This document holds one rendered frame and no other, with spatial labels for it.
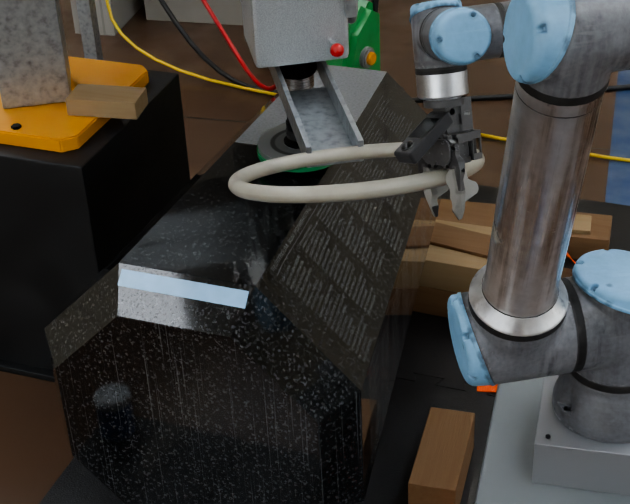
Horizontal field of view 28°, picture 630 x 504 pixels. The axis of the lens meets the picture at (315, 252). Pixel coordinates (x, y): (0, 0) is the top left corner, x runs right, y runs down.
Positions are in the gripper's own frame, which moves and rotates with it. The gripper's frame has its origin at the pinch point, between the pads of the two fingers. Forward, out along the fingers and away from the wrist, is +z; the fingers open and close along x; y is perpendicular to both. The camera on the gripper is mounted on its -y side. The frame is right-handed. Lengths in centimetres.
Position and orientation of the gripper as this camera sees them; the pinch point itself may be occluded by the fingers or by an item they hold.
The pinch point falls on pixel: (444, 211)
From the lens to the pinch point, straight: 224.6
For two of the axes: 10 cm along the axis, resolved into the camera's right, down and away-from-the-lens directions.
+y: 7.7, -2.2, 6.0
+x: -6.3, -1.1, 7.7
